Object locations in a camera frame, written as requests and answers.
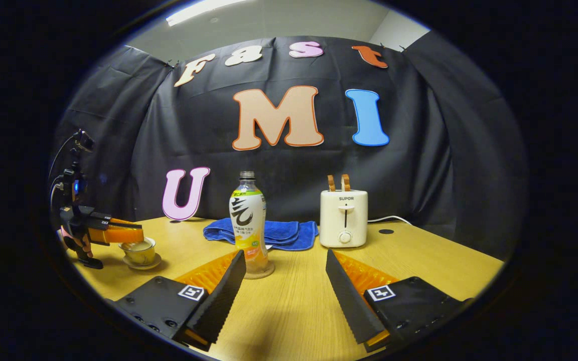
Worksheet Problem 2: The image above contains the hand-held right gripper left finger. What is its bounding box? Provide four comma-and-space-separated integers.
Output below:
115, 249, 248, 352

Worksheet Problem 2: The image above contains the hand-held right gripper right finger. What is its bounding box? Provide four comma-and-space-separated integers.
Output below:
325, 249, 464, 353

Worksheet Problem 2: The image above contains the white teacup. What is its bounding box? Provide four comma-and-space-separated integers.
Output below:
121, 245, 157, 266

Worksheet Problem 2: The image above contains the round brown coaster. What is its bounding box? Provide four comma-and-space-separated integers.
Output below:
244, 261, 275, 280

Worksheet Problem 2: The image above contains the white label water bottle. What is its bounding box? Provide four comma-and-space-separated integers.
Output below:
229, 170, 269, 275

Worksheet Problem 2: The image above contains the white saucer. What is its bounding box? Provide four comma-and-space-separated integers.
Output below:
122, 253, 162, 270

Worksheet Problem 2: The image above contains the cream white toaster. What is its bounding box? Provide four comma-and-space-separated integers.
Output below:
320, 190, 368, 248

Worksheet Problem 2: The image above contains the blue towel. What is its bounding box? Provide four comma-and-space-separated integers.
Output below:
204, 218, 319, 251

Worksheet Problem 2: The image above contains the black backdrop cloth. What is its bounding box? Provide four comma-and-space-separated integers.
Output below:
51, 35, 529, 261

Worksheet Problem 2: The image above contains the white toaster cable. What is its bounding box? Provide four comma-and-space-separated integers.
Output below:
368, 215, 413, 225

